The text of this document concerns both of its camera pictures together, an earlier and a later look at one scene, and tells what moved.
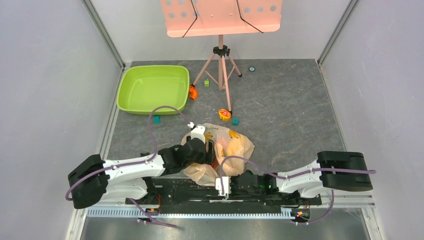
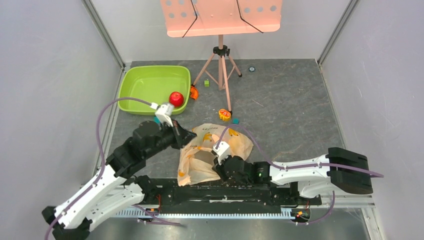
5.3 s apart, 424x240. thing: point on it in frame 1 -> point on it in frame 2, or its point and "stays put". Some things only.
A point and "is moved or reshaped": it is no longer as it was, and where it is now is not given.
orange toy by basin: (194, 93) stays put
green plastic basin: (141, 88) stays put
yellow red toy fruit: (224, 114) stays put
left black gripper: (207, 157) -> (185, 136)
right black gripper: (232, 184) -> (220, 166)
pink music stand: (207, 18) stays put
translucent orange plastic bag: (227, 143) is moved or reshaped
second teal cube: (156, 119) stays put
